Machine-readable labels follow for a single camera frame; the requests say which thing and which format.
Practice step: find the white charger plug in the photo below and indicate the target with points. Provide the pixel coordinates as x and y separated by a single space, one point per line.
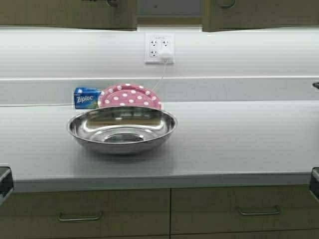
166 56

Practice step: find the black right base block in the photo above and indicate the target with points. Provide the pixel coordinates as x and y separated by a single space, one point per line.
314 183

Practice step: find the drawer metal handle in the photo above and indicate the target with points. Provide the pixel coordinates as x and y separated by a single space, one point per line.
276 210
64 218

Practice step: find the white wall outlet plate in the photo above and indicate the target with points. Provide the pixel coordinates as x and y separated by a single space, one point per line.
157 42

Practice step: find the stainless steel mixing bowl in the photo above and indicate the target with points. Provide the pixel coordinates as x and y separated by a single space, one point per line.
122 130

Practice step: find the lower right drawer front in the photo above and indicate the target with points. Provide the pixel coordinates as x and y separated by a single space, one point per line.
212 213

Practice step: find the right drawer metal handle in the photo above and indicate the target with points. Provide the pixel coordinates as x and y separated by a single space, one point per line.
276 210

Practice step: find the black base block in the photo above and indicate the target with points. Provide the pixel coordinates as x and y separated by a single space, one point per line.
6 183
314 183

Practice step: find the black left base block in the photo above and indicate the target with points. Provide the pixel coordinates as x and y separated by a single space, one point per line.
6 183

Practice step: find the pink polka dot plate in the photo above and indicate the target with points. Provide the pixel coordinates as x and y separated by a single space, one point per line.
128 95

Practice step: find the lower left drawer front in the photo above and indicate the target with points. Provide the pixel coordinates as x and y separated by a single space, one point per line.
127 213

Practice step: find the left drawer metal handle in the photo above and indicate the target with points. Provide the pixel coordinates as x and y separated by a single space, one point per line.
64 218

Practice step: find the cabinet door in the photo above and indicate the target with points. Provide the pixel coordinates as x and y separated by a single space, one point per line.
223 15
82 14

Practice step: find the blue Ziploc box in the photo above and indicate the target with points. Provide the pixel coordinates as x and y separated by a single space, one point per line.
86 98

